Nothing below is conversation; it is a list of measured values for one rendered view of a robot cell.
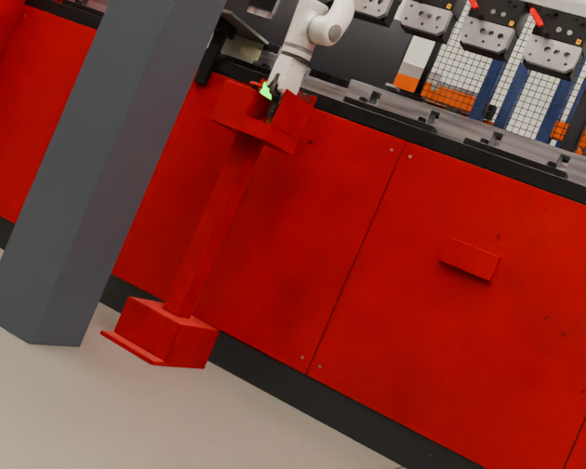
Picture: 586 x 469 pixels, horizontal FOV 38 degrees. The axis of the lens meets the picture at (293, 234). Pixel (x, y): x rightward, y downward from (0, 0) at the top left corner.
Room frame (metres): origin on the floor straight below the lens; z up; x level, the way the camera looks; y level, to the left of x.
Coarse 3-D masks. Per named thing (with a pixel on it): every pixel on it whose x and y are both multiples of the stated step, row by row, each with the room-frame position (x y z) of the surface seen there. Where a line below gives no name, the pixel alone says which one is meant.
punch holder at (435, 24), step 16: (416, 0) 2.61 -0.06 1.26; (432, 0) 2.59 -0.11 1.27; (448, 0) 2.57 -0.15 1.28; (464, 0) 2.62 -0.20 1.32; (400, 16) 2.62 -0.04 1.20; (416, 16) 2.60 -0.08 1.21; (432, 16) 2.60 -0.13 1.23; (448, 16) 2.56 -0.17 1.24; (416, 32) 2.63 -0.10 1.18; (432, 32) 2.57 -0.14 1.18; (448, 32) 2.61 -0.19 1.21
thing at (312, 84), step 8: (312, 80) 3.02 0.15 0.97; (320, 80) 3.00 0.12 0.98; (312, 88) 3.00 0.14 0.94; (320, 88) 2.99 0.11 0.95; (328, 88) 2.98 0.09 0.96; (336, 88) 2.97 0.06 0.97; (344, 88) 2.96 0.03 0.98; (328, 96) 2.97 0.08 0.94; (336, 96) 2.96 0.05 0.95; (376, 104) 2.90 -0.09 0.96; (496, 144) 2.71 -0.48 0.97; (560, 168) 2.62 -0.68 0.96
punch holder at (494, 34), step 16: (480, 0) 2.53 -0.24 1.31; (496, 0) 2.51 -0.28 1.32; (512, 0) 2.49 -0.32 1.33; (496, 16) 2.50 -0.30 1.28; (512, 16) 2.48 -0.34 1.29; (464, 32) 2.53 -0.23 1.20; (480, 32) 2.52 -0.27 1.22; (496, 32) 2.49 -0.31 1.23; (512, 32) 2.47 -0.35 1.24; (464, 48) 2.59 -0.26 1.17; (480, 48) 2.52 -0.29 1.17; (496, 48) 2.48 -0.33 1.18; (512, 48) 2.54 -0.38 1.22
